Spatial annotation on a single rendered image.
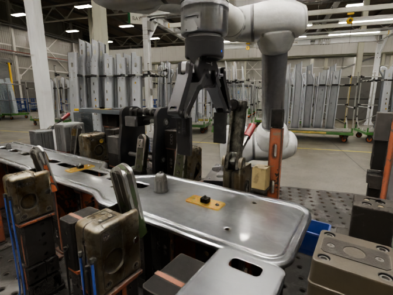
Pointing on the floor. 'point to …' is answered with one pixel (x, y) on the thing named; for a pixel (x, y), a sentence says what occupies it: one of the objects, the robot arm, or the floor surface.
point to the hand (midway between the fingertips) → (203, 143)
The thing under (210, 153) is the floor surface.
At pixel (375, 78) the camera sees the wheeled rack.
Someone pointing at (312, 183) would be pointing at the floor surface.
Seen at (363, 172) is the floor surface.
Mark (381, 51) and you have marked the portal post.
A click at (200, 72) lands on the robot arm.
